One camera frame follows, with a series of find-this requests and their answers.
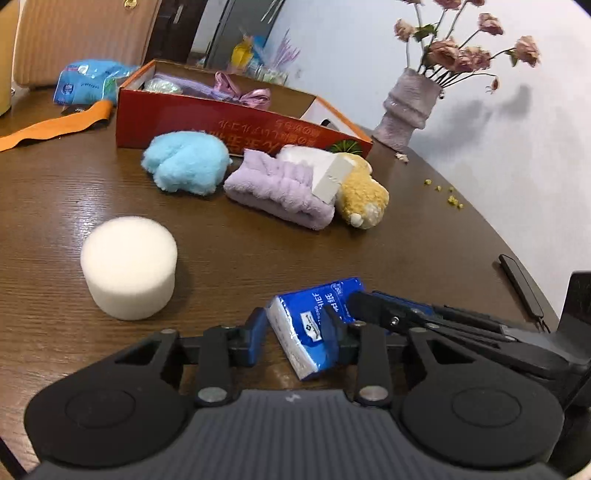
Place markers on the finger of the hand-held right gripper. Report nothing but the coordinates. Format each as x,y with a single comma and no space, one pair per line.
415,304
378,311

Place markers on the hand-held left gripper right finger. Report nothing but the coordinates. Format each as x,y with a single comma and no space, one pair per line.
330,337

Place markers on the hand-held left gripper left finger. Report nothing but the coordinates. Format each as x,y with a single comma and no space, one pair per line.
256,334

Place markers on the blue tissue pack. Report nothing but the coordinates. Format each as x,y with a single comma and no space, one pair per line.
300,323

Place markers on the yellow plush toy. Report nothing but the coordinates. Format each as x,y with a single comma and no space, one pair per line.
364,198

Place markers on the purple fluffy towel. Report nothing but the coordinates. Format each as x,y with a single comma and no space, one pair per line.
277,196

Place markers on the white rectangular sponge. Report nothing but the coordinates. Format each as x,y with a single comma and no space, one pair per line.
325,180

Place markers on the white round sponge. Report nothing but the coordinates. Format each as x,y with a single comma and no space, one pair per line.
129,267

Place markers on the blue fluffy cloth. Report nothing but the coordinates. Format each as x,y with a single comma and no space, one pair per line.
184,161

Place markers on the red cardboard box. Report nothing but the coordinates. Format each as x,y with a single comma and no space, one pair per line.
184,124

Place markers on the purple satin scrunchie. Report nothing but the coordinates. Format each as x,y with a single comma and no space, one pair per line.
247,94

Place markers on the lavender ribbed towel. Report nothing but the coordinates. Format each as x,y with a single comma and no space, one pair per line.
194,85

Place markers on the black smartphone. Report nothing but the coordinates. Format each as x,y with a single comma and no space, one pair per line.
521,286

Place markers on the scattered yellow flower bits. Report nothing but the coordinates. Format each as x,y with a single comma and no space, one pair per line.
452,199

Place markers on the fallen pale petal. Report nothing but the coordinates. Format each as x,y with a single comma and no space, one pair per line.
401,157

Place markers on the pink ceramic vase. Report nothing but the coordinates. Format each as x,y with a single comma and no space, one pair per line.
406,110

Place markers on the dried pink roses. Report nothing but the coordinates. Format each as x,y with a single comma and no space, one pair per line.
457,53

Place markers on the purple dried grass bunch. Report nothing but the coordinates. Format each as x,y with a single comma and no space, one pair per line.
285,50

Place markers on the yellow bag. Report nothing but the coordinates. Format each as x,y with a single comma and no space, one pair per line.
247,53

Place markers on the blue wet wipes pack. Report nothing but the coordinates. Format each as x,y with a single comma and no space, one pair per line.
87,83

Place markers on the grey refrigerator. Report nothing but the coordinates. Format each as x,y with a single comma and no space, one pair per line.
235,23

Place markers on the dark entrance door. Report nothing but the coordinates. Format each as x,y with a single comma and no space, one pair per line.
173,27

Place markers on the peach hard-shell suitcase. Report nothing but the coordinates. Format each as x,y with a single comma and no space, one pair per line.
83,37

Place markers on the yellow thermos jug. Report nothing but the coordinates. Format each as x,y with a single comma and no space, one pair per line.
7,55

